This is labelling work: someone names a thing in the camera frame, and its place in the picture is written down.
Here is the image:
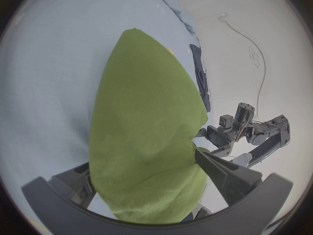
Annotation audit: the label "dark blue T-shirt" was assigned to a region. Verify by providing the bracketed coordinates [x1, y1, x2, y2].
[190, 44, 211, 112]

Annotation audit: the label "pale blue quilt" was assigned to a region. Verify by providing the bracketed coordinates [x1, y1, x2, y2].
[147, 0, 197, 34]

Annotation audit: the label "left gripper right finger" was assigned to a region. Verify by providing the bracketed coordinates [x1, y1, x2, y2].
[195, 148, 263, 207]

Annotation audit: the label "green shorts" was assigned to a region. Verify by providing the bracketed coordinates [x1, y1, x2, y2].
[89, 28, 209, 224]

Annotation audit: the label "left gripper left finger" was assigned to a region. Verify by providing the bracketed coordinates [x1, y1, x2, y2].
[50, 163, 97, 208]

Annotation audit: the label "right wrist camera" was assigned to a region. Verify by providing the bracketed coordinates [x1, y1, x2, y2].
[219, 115, 234, 128]

